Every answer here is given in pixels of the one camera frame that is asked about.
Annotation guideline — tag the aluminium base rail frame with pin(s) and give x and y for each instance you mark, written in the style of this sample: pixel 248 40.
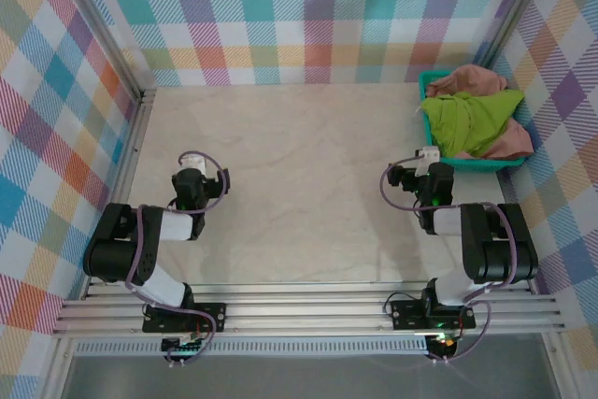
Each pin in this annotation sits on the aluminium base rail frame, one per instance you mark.
pixel 303 310

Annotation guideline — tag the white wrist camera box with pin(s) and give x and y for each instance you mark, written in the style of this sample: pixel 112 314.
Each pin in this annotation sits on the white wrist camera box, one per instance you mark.
pixel 427 156
pixel 192 164

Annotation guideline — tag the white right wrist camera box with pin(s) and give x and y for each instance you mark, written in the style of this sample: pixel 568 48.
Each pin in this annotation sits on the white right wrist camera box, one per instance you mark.
pixel 427 156

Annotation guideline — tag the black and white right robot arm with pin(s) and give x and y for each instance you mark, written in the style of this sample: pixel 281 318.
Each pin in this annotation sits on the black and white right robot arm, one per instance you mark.
pixel 504 254

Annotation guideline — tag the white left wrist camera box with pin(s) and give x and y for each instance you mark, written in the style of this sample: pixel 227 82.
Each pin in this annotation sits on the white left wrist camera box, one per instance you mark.
pixel 192 164

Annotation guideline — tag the lime green shorts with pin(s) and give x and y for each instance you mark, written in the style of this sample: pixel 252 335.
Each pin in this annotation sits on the lime green shorts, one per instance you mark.
pixel 462 123

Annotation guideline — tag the teal plastic basket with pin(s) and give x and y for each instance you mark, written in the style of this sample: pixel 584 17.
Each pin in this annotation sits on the teal plastic basket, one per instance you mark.
pixel 481 165

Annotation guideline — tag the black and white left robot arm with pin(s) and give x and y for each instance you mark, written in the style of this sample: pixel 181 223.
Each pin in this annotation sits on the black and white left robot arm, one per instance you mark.
pixel 112 254

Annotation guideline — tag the pink shorts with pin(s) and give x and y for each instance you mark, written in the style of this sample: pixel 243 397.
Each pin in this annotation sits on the pink shorts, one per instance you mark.
pixel 467 79

